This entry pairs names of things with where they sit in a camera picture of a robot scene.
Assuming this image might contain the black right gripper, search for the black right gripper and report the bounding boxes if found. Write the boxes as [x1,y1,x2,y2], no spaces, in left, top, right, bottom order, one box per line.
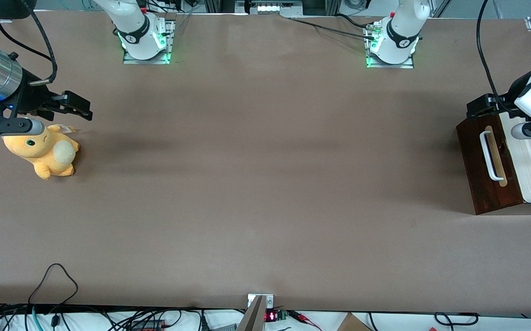
[0,69,93,124]

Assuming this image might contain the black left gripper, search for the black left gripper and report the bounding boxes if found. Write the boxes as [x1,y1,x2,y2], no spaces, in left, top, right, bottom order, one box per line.
[467,69,531,121]

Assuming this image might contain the white drawer handle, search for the white drawer handle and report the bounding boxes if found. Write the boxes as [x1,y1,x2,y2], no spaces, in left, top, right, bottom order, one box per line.
[479,131,502,181]

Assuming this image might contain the dark wood drawer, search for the dark wood drawer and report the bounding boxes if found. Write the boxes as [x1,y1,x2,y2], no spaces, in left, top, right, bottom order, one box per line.
[456,115,509,216]

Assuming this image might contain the orange plush toy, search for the orange plush toy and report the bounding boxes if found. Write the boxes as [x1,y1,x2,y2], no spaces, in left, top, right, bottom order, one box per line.
[2,124,81,181]

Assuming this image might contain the white light bar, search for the white light bar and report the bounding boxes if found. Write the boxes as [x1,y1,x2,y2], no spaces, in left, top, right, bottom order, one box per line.
[246,0,304,15]

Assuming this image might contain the orange black device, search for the orange black device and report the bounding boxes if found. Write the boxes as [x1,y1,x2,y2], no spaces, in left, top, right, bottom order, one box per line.
[129,319,168,331]

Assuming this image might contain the brown cardboard piece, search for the brown cardboard piece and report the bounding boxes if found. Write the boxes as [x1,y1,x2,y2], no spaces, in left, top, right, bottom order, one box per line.
[336,312,373,331]

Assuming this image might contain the red clip leads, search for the red clip leads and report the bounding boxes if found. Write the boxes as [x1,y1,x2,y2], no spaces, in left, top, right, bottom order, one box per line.
[288,310,322,331]

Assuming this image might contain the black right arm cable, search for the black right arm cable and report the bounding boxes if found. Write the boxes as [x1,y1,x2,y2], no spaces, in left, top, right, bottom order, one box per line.
[0,0,59,87]

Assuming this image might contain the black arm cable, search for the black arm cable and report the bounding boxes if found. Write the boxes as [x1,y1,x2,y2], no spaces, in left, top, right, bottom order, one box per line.
[0,0,59,87]
[476,0,514,116]

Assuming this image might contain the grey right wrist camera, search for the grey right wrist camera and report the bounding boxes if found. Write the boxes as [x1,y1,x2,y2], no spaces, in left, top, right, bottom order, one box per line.
[0,118,46,137]

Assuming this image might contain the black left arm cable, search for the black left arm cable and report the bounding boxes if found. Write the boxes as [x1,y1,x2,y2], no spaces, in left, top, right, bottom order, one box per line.
[476,0,514,116]

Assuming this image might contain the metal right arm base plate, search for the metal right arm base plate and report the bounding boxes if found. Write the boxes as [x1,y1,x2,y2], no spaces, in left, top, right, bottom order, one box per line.
[122,18,177,65]

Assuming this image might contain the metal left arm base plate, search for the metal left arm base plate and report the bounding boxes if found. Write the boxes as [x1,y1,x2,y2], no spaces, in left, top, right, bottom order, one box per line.
[364,23,415,70]

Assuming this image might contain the black looped cable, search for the black looped cable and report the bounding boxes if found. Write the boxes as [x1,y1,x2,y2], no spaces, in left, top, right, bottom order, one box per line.
[28,263,79,308]

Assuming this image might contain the long black table cable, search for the long black table cable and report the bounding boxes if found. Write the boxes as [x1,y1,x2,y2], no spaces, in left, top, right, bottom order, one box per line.
[288,17,377,41]

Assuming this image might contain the thin black cable loop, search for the thin black cable loop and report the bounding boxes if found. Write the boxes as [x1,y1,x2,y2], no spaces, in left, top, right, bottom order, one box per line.
[433,312,480,326]

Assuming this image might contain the small metal bracket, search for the small metal bracket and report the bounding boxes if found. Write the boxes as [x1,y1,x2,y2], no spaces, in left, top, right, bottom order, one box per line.
[247,294,275,309]

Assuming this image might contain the grey metal camera beam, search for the grey metal camera beam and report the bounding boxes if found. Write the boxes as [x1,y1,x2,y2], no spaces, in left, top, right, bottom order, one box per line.
[235,296,266,331]

